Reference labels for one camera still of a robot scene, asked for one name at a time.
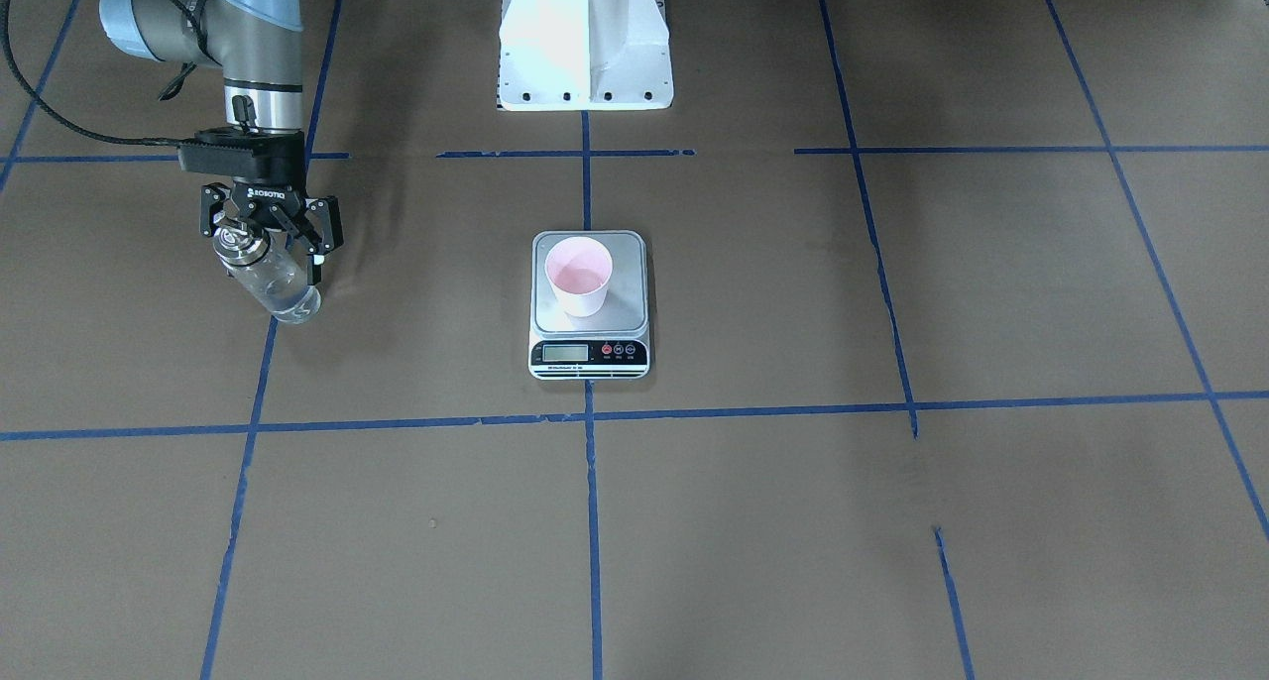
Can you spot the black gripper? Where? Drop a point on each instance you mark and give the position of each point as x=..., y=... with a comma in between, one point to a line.
x=266, y=196

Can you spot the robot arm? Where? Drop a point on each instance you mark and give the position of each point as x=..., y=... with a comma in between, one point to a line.
x=257, y=46

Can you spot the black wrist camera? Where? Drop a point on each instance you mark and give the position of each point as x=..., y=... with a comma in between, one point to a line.
x=275, y=159

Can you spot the clear glass sauce bottle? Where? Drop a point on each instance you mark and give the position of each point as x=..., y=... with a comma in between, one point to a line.
x=266, y=271

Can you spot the digital kitchen scale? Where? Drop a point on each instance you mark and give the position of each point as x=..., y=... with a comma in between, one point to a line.
x=615, y=343

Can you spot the pink cup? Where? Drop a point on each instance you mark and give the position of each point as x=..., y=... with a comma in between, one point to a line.
x=579, y=269

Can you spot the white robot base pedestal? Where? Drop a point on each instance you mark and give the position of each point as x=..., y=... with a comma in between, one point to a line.
x=584, y=55

